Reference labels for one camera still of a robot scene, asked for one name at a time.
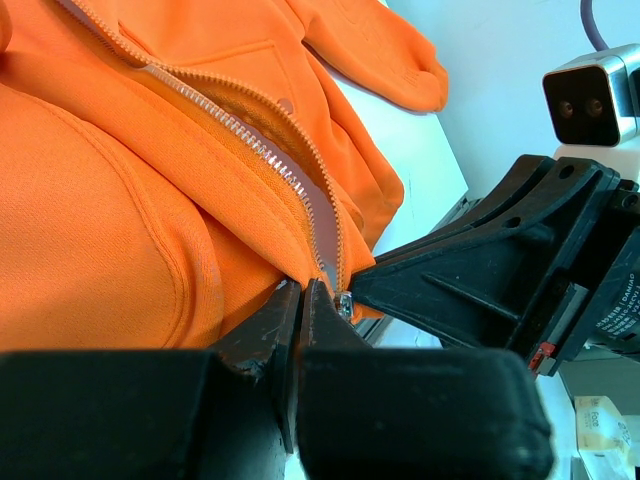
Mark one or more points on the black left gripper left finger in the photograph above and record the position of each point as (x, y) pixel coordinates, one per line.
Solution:
(223, 412)

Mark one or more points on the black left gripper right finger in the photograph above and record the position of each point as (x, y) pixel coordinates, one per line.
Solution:
(411, 413)

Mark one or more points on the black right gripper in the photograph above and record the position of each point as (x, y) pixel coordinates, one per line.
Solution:
(547, 282)

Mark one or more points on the orange zip-up jacket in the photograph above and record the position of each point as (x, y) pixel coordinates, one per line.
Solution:
(166, 164)

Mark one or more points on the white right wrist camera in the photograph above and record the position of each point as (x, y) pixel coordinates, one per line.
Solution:
(593, 100)

